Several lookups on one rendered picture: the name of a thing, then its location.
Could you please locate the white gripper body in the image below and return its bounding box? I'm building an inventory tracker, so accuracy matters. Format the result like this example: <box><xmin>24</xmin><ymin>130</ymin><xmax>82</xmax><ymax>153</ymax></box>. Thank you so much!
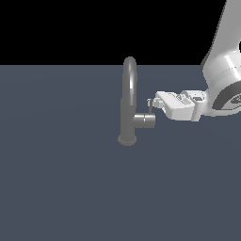
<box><xmin>154</xmin><ymin>90</ymin><xmax>196</xmax><ymax>121</ymax></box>

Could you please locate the grey gooseneck faucet body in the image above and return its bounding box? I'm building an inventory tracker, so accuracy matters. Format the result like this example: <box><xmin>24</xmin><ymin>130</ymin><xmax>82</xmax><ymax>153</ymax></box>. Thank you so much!
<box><xmin>117</xmin><ymin>56</ymin><xmax>146</xmax><ymax>147</ymax></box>

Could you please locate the grey faucet handle with lever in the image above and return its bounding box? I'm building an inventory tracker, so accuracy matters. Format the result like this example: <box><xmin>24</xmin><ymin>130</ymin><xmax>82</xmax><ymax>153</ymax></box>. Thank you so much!
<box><xmin>143</xmin><ymin>99</ymin><xmax>157</xmax><ymax>129</ymax></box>

